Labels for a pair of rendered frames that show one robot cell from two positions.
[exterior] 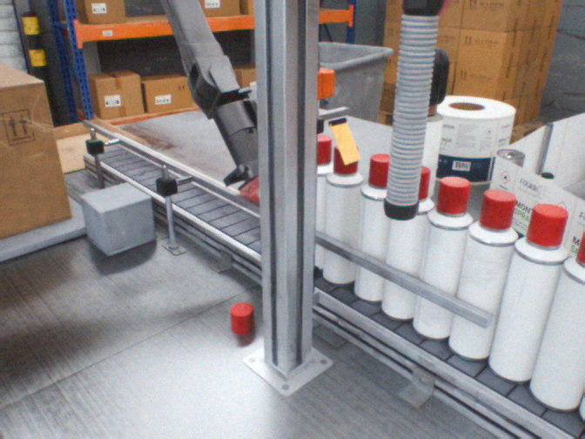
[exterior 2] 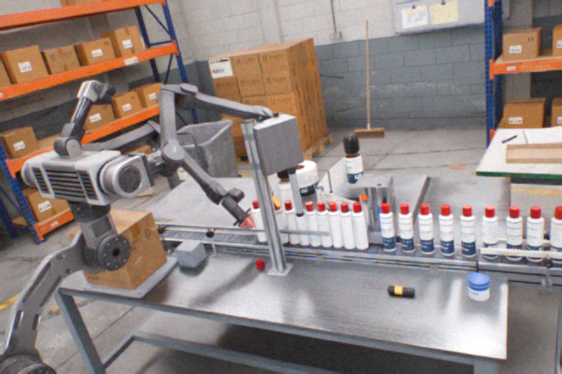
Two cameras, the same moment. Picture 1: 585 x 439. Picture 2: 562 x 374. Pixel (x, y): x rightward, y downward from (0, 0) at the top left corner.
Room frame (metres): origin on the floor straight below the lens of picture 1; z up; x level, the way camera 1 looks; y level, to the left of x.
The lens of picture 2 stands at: (-1.11, 0.46, 1.89)
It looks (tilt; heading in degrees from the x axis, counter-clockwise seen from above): 22 degrees down; 342
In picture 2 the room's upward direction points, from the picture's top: 12 degrees counter-clockwise
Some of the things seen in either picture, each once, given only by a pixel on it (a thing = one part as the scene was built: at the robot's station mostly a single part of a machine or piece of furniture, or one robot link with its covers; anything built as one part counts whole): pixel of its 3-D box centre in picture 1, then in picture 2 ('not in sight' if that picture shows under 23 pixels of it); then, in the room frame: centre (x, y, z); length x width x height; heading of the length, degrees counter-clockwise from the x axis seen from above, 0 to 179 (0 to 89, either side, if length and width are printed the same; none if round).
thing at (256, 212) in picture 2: not in sight; (259, 220); (0.73, -0.01, 0.98); 0.05 x 0.05 x 0.20
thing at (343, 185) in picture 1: (342, 216); (279, 221); (0.65, -0.07, 0.98); 0.05 x 0.05 x 0.20
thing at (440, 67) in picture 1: (417, 133); (287, 186); (0.90, -0.23, 1.03); 0.09 x 0.09 x 0.30
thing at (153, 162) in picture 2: not in sight; (147, 166); (0.48, 0.41, 1.45); 0.09 x 0.08 x 0.12; 35
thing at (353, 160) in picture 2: not in sight; (353, 161); (0.93, -0.63, 1.04); 0.09 x 0.09 x 0.29
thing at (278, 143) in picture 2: not in sight; (276, 144); (0.52, -0.08, 1.38); 0.17 x 0.10 x 0.19; 98
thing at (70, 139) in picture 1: (78, 145); not in sight; (1.39, 0.60, 0.85); 0.30 x 0.26 x 0.04; 43
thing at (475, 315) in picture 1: (206, 183); (223, 227); (0.84, 0.15, 0.96); 1.07 x 0.01 x 0.01; 43
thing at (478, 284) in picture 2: not in sight; (479, 286); (-0.08, -0.51, 0.87); 0.07 x 0.07 x 0.07
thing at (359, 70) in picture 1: (323, 101); (201, 163); (3.48, -0.22, 0.48); 0.89 x 0.63 x 0.96; 144
